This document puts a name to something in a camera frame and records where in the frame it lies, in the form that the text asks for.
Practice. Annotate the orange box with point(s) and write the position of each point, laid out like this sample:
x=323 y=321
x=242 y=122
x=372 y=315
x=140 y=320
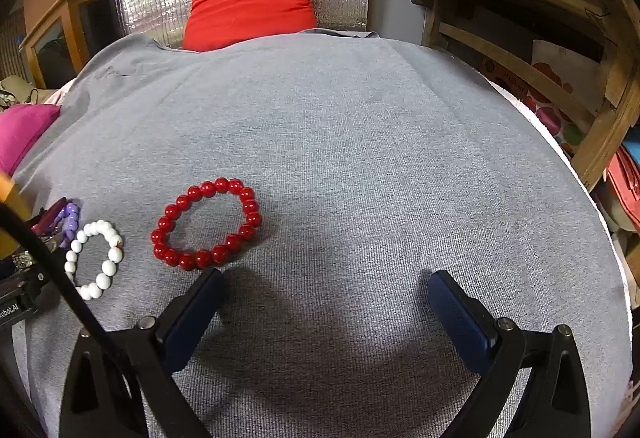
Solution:
x=7 y=198

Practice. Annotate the grey blanket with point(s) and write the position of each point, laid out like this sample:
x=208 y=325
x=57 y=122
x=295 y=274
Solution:
x=350 y=143

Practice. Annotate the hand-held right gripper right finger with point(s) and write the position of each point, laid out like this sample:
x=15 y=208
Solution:
x=462 y=318

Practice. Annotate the dotted white box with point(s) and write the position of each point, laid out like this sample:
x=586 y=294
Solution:
x=565 y=83

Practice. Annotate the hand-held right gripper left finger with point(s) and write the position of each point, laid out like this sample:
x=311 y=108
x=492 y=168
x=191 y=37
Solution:
x=194 y=315

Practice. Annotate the brown woven panel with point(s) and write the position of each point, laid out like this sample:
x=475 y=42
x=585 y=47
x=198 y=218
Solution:
x=12 y=53

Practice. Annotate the patterned cloth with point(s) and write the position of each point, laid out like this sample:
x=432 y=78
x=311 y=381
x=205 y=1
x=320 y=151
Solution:
x=15 y=99

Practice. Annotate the red pillow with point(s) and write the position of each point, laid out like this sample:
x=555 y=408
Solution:
x=250 y=3

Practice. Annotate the pink pillow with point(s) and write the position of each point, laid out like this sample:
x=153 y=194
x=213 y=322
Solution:
x=22 y=133

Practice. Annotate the pink bag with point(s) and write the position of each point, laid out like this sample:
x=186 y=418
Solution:
x=625 y=178

